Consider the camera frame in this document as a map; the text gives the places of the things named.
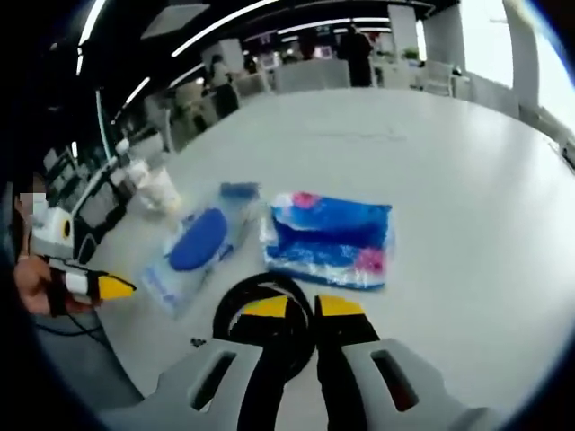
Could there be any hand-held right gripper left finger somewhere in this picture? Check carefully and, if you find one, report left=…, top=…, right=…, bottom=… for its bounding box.
left=102, top=295, right=289, bottom=431

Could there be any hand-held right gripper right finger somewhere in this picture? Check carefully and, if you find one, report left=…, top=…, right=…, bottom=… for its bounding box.
left=314, top=294, right=495, bottom=431

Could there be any blue mouse pad packet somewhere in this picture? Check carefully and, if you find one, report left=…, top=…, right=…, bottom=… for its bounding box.
left=140, top=180, right=262, bottom=316

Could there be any white paper cup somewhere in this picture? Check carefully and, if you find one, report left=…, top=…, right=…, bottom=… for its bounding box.
left=137, top=166, right=184, bottom=213

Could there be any blue tissue packet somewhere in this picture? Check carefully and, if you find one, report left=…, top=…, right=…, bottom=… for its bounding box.
left=261, top=190, right=397, bottom=292

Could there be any person's left hand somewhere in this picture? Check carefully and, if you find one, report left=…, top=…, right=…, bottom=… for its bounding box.
left=14, top=257, right=93, bottom=316

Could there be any person's head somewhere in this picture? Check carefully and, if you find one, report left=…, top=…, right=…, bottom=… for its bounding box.
left=13, top=172, right=49, bottom=225

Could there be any long ceiling light strip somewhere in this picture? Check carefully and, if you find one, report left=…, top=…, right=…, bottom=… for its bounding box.
left=172, top=0, right=280, bottom=58

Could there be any white mesh chair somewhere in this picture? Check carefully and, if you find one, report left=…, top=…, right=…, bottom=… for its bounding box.
left=420, top=61, right=454, bottom=96

